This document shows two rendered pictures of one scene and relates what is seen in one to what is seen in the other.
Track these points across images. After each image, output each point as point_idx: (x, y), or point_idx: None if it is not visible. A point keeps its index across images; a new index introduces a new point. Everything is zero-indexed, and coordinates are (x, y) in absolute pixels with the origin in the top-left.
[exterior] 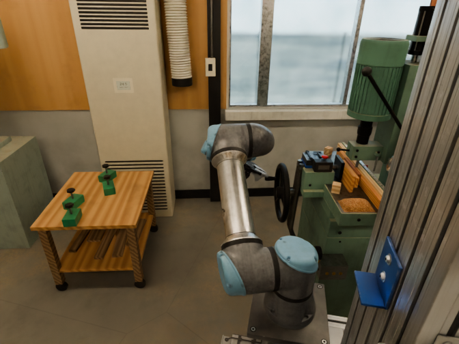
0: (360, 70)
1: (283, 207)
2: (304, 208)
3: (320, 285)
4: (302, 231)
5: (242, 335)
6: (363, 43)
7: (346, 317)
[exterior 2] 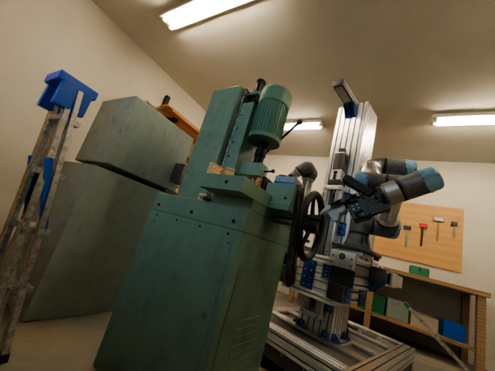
0: (286, 112)
1: (323, 231)
2: (244, 260)
3: (334, 242)
4: (238, 299)
5: (381, 269)
6: (291, 96)
7: (320, 255)
